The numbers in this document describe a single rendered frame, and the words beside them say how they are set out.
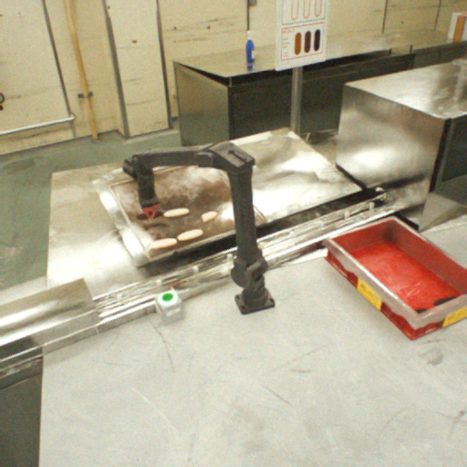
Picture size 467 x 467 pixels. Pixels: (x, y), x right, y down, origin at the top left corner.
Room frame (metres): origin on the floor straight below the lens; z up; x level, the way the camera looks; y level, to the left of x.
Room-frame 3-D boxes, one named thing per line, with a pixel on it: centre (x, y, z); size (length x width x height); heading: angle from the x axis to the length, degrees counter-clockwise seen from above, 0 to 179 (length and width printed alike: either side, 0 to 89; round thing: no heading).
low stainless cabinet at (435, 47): (5.44, -2.11, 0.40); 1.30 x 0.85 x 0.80; 119
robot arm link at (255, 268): (1.12, -0.04, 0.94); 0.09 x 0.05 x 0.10; 48
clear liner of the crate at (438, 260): (1.19, -0.56, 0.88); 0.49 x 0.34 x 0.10; 24
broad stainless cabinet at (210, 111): (4.09, -0.57, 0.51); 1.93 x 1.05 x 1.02; 119
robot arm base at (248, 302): (1.11, -0.06, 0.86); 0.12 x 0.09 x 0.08; 107
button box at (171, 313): (1.06, 0.22, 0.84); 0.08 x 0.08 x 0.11; 29
